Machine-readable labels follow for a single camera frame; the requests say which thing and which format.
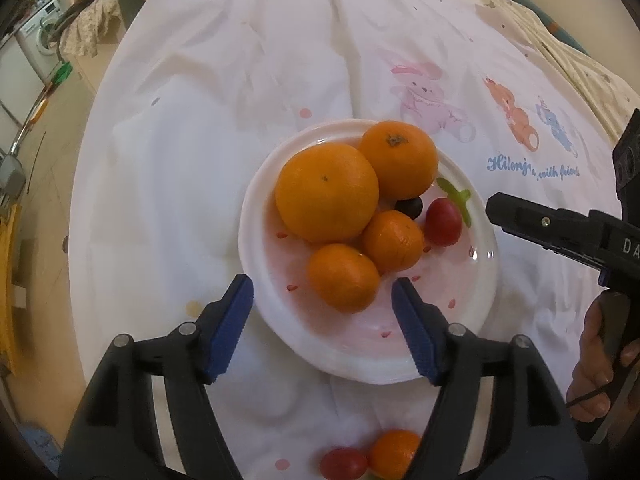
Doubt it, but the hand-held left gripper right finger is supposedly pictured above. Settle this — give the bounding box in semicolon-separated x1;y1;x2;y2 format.
391;277;587;480

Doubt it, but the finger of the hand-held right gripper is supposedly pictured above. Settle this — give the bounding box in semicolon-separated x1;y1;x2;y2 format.
485;192;608;272

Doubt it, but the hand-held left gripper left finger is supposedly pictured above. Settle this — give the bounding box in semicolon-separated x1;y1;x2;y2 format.
57;274;255;480

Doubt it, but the white plate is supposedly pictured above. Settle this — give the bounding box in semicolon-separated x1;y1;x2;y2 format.
239;119;498;386

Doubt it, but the small mandarin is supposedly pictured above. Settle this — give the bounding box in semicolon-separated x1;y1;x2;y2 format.
361;209;426;276
307;243;381;314
367;429;422;480

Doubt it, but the red cherry tomato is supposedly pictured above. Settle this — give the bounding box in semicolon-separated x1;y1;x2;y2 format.
320;447;369;480
425;197;463;247

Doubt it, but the dark purple grape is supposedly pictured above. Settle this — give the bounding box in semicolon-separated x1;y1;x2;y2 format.
395;196;424;220

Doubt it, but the large orange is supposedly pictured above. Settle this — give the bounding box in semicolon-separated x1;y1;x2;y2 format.
275;142;380;244
358;120;440;200

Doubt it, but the person's right hand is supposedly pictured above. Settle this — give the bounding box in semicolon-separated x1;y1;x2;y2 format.
567;295;615;424

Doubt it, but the white printed blanket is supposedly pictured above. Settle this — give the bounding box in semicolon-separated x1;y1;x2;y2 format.
70;0;631;480

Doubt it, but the blue pillow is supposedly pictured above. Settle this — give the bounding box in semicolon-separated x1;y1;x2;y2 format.
502;0;592;56

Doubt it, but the yellow shelf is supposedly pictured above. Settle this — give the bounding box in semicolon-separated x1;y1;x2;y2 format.
0;205;23;376

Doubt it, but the grey flat mop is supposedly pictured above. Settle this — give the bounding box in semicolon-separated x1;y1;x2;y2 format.
0;75;57;201

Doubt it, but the white floor cabinet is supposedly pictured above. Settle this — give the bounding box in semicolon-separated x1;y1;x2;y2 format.
0;35;49;127

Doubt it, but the pile of clothes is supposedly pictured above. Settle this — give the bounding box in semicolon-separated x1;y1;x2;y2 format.
60;0;152;59

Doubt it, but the white washing machine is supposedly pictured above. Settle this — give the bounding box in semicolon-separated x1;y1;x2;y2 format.
15;0;69;69

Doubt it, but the black cord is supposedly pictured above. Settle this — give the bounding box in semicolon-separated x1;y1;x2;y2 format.
566;386;609;409

